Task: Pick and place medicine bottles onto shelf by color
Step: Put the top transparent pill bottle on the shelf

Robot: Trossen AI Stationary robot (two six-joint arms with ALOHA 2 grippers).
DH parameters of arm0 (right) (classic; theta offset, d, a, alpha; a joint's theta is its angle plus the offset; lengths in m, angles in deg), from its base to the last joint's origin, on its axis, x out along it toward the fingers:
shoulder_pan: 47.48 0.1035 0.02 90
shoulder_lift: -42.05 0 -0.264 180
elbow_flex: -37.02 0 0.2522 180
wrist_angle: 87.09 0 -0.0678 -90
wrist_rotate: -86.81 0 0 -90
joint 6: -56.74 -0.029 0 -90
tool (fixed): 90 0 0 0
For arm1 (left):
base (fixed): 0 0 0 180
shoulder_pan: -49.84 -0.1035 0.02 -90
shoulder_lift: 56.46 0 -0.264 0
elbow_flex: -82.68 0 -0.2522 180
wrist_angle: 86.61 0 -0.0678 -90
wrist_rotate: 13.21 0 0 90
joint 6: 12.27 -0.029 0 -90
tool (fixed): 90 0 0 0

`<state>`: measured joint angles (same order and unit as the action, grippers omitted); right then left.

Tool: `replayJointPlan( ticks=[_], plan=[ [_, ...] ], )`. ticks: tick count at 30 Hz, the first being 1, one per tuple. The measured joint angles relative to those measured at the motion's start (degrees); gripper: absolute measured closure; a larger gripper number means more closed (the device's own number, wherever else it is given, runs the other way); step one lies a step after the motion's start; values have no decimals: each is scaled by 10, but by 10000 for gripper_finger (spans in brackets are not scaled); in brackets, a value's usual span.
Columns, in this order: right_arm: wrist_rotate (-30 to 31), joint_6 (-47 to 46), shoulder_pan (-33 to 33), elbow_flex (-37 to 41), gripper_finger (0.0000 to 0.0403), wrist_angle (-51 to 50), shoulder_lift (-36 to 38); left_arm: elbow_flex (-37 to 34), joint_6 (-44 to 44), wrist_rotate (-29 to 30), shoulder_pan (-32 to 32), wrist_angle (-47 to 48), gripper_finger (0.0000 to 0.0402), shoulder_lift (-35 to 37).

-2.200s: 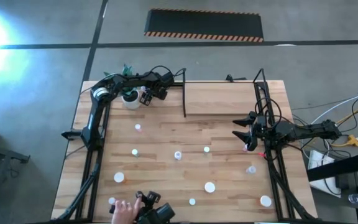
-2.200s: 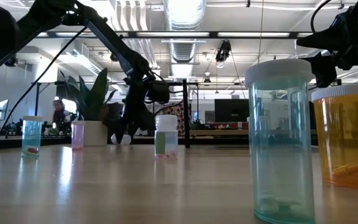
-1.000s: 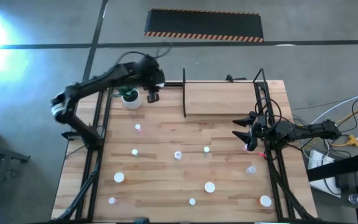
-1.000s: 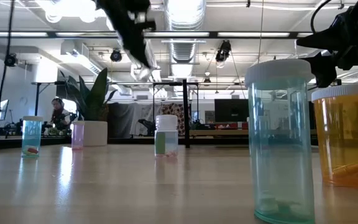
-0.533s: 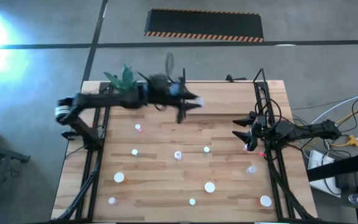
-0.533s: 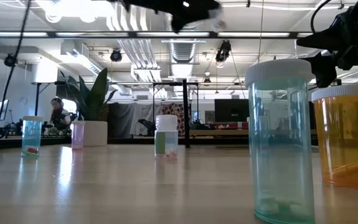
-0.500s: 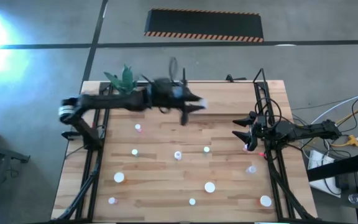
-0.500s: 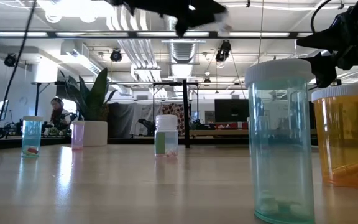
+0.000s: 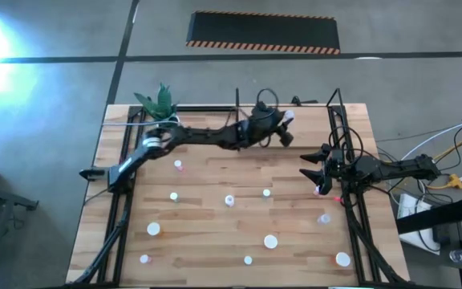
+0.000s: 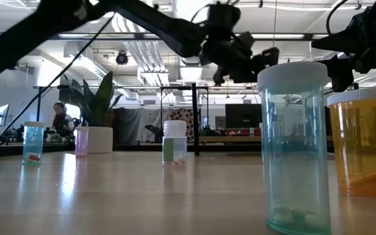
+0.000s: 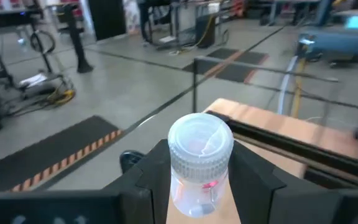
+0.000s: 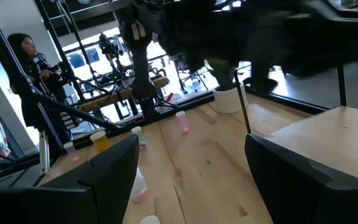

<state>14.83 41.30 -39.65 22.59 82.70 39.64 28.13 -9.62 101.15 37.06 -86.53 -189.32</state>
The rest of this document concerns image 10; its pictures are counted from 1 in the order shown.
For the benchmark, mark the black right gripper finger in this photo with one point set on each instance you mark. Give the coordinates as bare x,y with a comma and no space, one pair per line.
338,43
339,73

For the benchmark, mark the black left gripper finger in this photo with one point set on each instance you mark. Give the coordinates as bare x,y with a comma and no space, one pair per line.
266,58
220,75

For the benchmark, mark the clear bottle green label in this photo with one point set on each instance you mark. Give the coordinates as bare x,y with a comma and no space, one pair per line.
175,130

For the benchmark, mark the orange medicine bottle white cap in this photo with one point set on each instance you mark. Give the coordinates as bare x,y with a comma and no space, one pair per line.
364,147

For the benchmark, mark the tall teal bottle white pills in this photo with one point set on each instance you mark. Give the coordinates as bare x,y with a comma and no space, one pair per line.
294,156

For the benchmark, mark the pink medicine bottle white cap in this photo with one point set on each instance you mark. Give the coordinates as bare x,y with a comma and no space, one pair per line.
81,143

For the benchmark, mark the teal bottle red capsule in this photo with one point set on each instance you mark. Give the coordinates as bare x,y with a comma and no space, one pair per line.
33,143

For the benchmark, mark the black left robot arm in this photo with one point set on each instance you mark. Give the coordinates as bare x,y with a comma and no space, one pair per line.
18,42

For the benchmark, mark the wooden shelf board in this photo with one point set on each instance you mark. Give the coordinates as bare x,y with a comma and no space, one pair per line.
230,139

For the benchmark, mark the black screen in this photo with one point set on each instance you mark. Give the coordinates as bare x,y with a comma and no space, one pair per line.
243,115

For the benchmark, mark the dotted patterned cloth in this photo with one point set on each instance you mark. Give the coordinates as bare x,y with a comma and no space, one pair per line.
183,117

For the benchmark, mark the black round ceiling fixture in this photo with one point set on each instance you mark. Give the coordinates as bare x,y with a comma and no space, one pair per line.
121,58

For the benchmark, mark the grey curtain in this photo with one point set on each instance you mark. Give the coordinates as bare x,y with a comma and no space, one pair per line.
132,124

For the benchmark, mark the green leafy plant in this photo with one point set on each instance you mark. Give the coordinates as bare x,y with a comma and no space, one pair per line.
100,101

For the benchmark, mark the white plant pot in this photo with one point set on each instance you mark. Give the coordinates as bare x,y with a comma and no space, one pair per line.
101,140

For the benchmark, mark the person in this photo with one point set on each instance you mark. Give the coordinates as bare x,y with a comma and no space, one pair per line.
60,119

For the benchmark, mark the computer monitor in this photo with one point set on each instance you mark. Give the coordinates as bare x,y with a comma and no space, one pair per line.
1,115

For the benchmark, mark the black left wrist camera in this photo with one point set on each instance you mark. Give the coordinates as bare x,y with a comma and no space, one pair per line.
224,16

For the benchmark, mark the black table edge frame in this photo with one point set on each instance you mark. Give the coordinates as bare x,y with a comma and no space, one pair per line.
135,149

